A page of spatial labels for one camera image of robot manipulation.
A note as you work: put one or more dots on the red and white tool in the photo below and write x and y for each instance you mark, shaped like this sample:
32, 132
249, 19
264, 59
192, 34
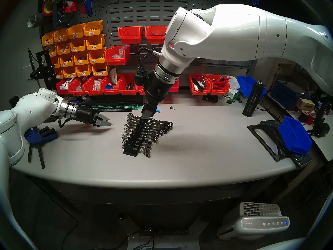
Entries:
70, 6

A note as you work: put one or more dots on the black rectangular frame stand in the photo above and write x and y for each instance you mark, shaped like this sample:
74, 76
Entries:
265, 137

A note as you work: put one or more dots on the thin long black rod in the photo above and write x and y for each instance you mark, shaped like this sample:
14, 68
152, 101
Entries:
119, 108

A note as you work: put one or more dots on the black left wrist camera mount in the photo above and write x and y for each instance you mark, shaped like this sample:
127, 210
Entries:
85, 102

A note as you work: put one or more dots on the black metal fixture stand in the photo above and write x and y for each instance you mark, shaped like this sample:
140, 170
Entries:
43, 72

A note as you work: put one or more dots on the blue plastic storage bin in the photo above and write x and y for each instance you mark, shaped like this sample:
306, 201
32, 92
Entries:
247, 85
295, 135

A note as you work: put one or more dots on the grey perforated tool pegboard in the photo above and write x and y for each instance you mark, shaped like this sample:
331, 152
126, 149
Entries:
130, 12

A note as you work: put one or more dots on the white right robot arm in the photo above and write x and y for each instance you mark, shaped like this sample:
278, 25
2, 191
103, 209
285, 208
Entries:
234, 33

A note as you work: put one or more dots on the black computer monitor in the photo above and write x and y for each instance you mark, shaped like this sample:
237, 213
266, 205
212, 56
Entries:
291, 2

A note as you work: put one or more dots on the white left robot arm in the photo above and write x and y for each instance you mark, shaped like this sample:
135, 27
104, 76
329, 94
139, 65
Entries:
28, 111

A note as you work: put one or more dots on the red and yellow tape roll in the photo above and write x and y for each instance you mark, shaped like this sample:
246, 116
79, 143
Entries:
48, 6

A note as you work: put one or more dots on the red plastic storage bin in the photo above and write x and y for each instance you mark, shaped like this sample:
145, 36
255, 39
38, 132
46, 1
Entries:
74, 89
127, 90
115, 56
200, 92
174, 87
130, 36
88, 89
140, 90
61, 89
109, 89
221, 90
154, 35

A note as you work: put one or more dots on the black wrench holder case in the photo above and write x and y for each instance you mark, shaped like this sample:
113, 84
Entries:
130, 152

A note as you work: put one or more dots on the dark blue crate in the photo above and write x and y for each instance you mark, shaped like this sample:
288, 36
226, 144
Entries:
286, 93

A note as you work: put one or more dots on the green white Kimtech tissue box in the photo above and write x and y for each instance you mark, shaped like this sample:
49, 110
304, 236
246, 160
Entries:
232, 95

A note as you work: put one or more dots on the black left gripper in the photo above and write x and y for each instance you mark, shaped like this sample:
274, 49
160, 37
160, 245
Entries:
87, 115

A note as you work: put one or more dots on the blue holder black hex keys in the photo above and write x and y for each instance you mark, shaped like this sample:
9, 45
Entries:
39, 136

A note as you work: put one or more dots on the black desk device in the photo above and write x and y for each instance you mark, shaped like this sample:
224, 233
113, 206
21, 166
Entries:
321, 128

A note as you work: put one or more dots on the dark computer keyboard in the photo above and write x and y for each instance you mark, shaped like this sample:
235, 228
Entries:
301, 159

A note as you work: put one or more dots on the brown cardboard box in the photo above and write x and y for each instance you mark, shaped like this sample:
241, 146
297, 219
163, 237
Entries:
305, 105

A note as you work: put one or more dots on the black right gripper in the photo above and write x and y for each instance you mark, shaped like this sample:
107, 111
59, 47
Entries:
157, 92

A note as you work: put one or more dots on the green cutting mat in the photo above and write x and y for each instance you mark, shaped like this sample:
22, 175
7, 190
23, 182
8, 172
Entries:
138, 106

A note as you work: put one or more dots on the silver ratcheting combination wrench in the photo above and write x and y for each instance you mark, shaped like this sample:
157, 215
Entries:
155, 139
164, 131
157, 136
160, 133
150, 145
152, 142
148, 148
167, 128
169, 125
148, 151

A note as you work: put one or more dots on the grey duct tape roll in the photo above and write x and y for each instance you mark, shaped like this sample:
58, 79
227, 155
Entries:
34, 19

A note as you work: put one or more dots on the black cylinder bottle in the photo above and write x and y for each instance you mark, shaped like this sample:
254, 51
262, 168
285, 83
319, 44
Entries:
253, 99

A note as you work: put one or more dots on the white tissue sheet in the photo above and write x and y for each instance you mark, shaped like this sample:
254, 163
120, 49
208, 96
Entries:
234, 82

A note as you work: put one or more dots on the yellow screw storage bin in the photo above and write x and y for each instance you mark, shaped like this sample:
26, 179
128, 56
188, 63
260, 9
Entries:
83, 71
101, 70
66, 61
93, 29
75, 32
55, 63
69, 73
47, 39
60, 36
52, 51
97, 56
95, 43
63, 49
77, 46
81, 59
59, 74

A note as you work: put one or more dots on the black floor power strip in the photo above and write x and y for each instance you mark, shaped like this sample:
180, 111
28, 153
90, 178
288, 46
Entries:
164, 231

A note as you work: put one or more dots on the white Coway air purifier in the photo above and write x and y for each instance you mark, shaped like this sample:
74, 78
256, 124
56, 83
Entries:
260, 220

